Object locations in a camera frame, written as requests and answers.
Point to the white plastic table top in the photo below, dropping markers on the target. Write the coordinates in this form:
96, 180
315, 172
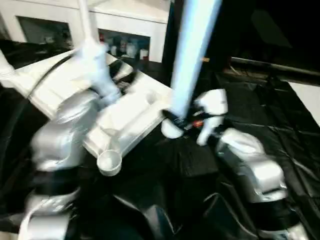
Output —
135, 110

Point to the white plastic table leg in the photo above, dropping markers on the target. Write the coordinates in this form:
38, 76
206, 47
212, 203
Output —
192, 50
86, 20
6, 70

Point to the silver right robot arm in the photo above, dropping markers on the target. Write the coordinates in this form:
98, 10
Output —
250, 165

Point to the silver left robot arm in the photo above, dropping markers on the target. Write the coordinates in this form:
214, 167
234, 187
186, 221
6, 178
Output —
60, 140

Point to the white glass-door cabinet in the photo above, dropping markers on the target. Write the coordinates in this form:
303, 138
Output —
130, 22

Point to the black mat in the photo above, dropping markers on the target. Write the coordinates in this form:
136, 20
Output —
165, 200

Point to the white board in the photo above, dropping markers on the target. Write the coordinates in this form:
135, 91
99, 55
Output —
307, 100

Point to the black metal rail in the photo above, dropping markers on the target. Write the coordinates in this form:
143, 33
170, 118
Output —
275, 67

